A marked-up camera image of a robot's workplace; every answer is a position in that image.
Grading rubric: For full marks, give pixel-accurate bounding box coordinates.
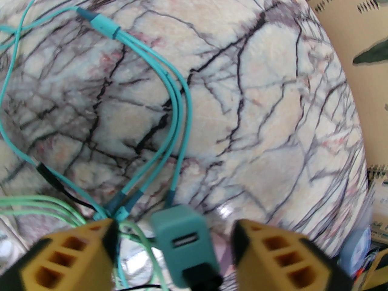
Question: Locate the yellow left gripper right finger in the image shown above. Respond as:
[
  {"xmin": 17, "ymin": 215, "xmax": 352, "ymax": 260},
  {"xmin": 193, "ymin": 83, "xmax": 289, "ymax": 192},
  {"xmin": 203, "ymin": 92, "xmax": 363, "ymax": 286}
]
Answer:
[{"xmin": 232, "ymin": 219, "xmax": 355, "ymax": 291}]

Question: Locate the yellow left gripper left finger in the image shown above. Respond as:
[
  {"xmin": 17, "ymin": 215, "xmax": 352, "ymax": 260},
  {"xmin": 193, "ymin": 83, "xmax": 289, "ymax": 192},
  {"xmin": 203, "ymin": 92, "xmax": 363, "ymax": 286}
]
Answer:
[{"xmin": 0, "ymin": 219, "xmax": 122, "ymax": 291}]

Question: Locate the teal USB charger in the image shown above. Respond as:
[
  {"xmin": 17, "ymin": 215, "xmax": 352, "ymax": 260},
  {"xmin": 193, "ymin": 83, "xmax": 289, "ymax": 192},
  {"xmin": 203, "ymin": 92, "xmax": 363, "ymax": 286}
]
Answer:
[{"xmin": 151, "ymin": 205, "xmax": 220, "ymax": 289}]

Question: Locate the light blue kitchen timer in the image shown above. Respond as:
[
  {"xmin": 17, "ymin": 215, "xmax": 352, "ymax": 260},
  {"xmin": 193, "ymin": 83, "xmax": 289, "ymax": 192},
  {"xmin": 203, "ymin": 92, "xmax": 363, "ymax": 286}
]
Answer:
[{"xmin": 341, "ymin": 226, "xmax": 375, "ymax": 261}]

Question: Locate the green three-head charging cable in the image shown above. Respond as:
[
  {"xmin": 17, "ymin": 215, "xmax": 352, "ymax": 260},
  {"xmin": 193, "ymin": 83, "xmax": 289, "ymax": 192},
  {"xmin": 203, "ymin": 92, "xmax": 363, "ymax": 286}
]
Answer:
[{"xmin": 0, "ymin": 194, "xmax": 170, "ymax": 291}]

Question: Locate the teal three-head charging cable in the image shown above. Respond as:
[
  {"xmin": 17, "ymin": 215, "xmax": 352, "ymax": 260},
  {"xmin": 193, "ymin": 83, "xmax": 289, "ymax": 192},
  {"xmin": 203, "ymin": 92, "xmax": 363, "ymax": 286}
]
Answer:
[{"xmin": 0, "ymin": 0, "xmax": 193, "ymax": 222}]

